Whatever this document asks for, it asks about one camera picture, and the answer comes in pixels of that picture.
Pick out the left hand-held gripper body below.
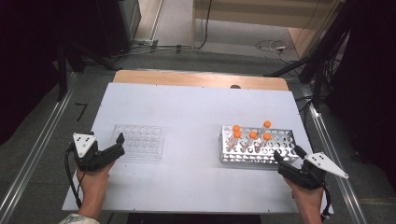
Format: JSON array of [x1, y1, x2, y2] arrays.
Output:
[[72, 133, 109, 173]]

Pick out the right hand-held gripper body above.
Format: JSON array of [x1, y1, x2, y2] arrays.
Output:
[[277, 151, 350, 191]]

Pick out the perforated metal tube rack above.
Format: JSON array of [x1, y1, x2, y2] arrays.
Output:
[[219, 125, 301, 165]]

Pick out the clear plastic tube rack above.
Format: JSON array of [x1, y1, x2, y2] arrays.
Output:
[[109, 124, 165, 161]]

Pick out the person's right hand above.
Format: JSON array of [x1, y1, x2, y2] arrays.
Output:
[[283, 176, 326, 213]]

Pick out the person's left hand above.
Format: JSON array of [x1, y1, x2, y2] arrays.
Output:
[[76, 161, 117, 194]]

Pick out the black metal stand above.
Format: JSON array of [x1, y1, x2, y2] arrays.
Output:
[[55, 38, 120, 103]]

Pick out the black tripod stand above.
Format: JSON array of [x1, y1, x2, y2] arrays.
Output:
[[263, 0, 354, 110]]

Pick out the dark curtain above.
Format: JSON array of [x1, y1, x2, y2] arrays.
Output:
[[0, 0, 106, 146], [325, 0, 396, 183]]

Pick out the black cabinet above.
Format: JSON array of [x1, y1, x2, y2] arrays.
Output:
[[95, 0, 142, 59]]

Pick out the beige wooden furniture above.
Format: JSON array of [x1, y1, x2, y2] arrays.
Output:
[[191, 0, 344, 59]]

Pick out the aluminium floor rail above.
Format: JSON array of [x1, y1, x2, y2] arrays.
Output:
[[298, 83, 369, 224], [0, 73, 78, 224]]

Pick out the left hand-held gripper cable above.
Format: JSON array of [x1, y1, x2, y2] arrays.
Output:
[[64, 143, 84, 209]]

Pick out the hand-held gripper cable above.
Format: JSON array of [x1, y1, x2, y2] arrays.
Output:
[[64, 143, 84, 209], [320, 182, 333, 219]]

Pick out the right hand-held gripper cable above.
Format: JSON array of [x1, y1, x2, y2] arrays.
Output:
[[320, 182, 333, 219]]

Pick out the white floor cable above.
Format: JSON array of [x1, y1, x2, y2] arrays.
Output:
[[254, 38, 292, 63]]

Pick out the grey floor cables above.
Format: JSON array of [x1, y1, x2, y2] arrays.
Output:
[[111, 42, 201, 60]]

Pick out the black hanging cable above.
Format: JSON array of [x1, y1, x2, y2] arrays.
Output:
[[197, 0, 214, 50]]

